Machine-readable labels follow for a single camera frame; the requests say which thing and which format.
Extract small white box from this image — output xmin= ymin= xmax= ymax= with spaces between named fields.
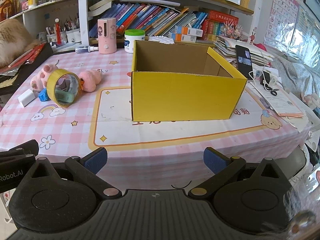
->
xmin=18 ymin=89 xmax=36 ymax=107

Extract blue plastic packet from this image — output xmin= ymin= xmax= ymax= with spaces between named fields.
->
xmin=38 ymin=88 xmax=50 ymax=102

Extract mint green case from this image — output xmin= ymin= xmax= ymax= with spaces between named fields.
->
xmin=55 ymin=90 xmax=75 ymax=103

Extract pink paw plush toy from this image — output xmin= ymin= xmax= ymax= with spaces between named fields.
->
xmin=30 ymin=62 xmax=58 ymax=92

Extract pink pig plush toy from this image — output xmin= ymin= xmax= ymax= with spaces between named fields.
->
xmin=79 ymin=70 xmax=102 ymax=93

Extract yellow tape roll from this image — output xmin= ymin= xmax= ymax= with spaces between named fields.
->
xmin=47 ymin=69 xmax=81 ymax=107

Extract pink checkered tablecloth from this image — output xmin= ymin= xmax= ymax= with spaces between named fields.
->
xmin=1 ymin=49 xmax=309 ymax=189

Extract black scissors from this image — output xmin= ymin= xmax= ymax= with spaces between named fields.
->
xmin=264 ymin=84 xmax=279 ymax=96

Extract yellow cardboard box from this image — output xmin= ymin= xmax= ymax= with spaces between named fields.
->
xmin=131 ymin=41 xmax=247 ymax=122

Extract black smartphone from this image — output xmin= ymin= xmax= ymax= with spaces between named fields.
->
xmin=235 ymin=45 xmax=253 ymax=80

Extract stack of papers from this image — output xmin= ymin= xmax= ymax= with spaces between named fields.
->
xmin=213 ymin=36 xmax=274 ymax=66

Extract white spray bottle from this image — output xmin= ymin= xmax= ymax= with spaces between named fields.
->
xmin=75 ymin=46 xmax=99 ymax=54

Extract fluffy orange cat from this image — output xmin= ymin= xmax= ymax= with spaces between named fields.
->
xmin=0 ymin=18 xmax=40 ymax=68

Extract white pen holder cup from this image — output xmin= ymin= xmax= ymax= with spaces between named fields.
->
xmin=66 ymin=28 xmax=81 ymax=43

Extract pink cylindrical humidifier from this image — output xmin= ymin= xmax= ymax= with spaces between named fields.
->
xmin=98 ymin=17 xmax=117 ymax=54

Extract white tissue pack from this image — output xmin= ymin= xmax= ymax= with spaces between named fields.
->
xmin=149 ymin=36 xmax=175 ymax=44

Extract white jar green lid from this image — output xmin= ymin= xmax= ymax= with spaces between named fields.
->
xmin=124 ymin=29 xmax=145 ymax=54

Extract orange white medicine box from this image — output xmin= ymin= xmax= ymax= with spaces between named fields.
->
xmin=175 ymin=26 xmax=203 ymax=37

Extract red book set box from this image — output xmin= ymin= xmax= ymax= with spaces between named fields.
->
xmin=201 ymin=10 xmax=239 ymax=41

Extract row of colourful books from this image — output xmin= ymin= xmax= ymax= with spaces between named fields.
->
xmin=97 ymin=2 xmax=208 ymax=36

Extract white charger cable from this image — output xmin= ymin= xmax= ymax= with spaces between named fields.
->
xmin=246 ymin=62 xmax=268 ymax=90

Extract alphabet wall poster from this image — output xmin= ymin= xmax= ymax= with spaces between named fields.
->
xmin=264 ymin=0 xmax=299 ymax=52

